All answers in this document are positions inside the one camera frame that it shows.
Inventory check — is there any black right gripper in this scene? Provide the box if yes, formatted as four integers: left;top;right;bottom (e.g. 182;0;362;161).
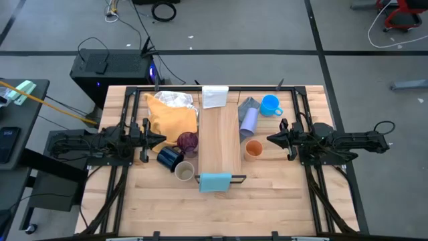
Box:
266;118;304;161

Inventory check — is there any yellow strap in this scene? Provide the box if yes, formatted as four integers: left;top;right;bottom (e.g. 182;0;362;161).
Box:
0;80;98;127

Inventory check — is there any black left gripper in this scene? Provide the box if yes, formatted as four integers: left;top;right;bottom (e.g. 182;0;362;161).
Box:
130;117;167;163

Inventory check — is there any blue bowl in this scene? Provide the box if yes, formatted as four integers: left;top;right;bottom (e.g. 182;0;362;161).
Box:
259;94;284;118

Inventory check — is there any black computer tower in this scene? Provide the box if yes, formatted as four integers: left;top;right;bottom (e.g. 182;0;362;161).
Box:
69;49;158;110

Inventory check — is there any beige ribbed cup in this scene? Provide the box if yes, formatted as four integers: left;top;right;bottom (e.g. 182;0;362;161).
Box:
174;161;195;182

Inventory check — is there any black smartphone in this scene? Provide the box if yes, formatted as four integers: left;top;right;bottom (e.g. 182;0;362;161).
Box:
0;127;21;164

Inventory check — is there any black side desk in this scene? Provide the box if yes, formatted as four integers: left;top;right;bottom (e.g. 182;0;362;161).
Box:
0;78;51;171

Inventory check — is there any grey cloth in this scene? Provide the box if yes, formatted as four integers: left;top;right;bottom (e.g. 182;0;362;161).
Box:
237;96;261;143

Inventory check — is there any purple glass tumbler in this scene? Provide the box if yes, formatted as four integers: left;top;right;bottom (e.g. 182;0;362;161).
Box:
177;131;199;159

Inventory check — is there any yellow cloth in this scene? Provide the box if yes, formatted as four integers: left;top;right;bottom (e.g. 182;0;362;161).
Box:
143;92;199;154

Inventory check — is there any grey table foot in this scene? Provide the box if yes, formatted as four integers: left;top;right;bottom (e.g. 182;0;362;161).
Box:
390;79;428;91

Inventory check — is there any white floor cable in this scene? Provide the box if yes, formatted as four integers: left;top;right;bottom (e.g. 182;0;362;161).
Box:
366;0;428;50

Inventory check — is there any dark blue speckled mug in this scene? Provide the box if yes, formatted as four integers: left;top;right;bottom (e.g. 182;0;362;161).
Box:
156;146;185;173

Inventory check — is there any white towel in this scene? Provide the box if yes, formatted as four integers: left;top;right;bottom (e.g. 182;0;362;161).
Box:
201;85;230;109

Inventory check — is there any white checkered cloth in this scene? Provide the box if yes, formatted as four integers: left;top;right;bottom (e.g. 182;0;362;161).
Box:
152;90;201;116

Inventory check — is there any teal towel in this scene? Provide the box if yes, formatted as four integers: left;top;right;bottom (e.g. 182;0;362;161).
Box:
199;172;233;193

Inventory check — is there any orange cup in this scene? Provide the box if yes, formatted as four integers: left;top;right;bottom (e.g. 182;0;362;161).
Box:
243;139;264;163

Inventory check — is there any black table frame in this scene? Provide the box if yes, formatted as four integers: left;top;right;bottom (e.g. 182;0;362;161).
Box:
78;85;362;241

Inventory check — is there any dark purple round object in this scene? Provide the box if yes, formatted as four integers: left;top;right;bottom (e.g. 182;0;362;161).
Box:
239;106;260;137

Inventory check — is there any black floor stand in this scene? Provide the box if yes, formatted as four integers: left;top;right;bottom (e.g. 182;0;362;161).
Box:
18;129;90;235

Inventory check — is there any mint green stapler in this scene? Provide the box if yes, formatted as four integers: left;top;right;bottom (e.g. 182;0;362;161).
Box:
7;80;37;106

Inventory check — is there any coiled black cable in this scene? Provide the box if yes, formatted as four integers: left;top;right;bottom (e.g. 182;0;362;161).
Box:
150;1;177;23

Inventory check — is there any wooden shelf with black frame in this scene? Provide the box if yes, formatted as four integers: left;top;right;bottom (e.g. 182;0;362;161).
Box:
195;86;247;185

